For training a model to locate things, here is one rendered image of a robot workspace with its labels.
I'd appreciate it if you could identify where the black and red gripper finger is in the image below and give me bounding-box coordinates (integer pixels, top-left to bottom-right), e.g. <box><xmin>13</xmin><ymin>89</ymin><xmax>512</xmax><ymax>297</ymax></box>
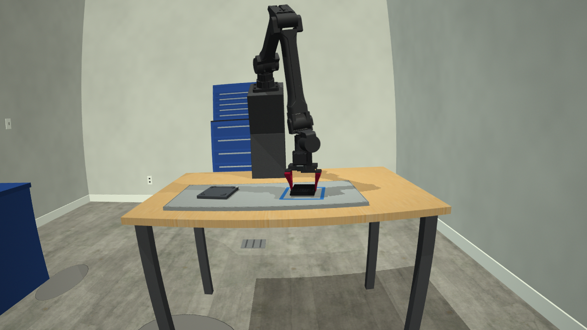
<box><xmin>284</xmin><ymin>171</ymin><xmax>293</xmax><ymax>190</ymax></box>
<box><xmin>315</xmin><ymin>173</ymin><xmax>321</xmax><ymax>191</ymax></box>

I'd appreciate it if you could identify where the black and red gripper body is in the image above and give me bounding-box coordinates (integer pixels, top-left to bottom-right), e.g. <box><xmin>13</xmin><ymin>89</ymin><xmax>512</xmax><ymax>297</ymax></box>
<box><xmin>285</xmin><ymin>149</ymin><xmax>321</xmax><ymax>173</ymax></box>

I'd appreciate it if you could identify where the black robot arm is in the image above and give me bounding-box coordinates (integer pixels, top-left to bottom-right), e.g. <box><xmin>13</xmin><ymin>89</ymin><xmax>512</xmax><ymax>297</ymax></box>
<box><xmin>253</xmin><ymin>4</ymin><xmax>321</xmax><ymax>171</ymax></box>

